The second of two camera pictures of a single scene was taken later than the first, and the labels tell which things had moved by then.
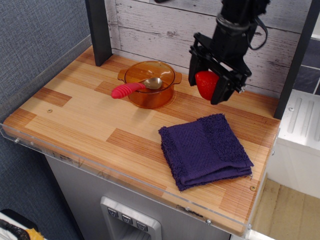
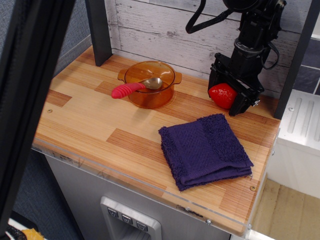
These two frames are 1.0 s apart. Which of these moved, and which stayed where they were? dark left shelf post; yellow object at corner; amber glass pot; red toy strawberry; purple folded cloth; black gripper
Moved: red toy strawberry; black gripper
Stayed: dark left shelf post; amber glass pot; yellow object at corner; purple folded cloth
